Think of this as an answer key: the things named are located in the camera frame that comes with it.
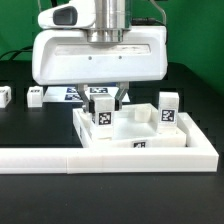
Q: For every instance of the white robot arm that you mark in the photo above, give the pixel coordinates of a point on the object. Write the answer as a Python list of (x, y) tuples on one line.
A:
[(98, 41)]

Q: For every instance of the white marker sheet with tags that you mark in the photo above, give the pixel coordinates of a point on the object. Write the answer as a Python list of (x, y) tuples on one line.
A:
[(70, 94)]

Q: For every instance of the white L-shaped obstacle fence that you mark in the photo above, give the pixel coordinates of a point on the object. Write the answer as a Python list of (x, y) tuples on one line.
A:
[(198, 156)]

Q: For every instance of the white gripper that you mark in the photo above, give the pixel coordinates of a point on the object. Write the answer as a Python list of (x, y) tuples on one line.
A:
[(98, 41)]

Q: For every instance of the white square table top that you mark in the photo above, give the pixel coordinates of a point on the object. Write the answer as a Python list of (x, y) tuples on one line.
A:
[(135, 126)]

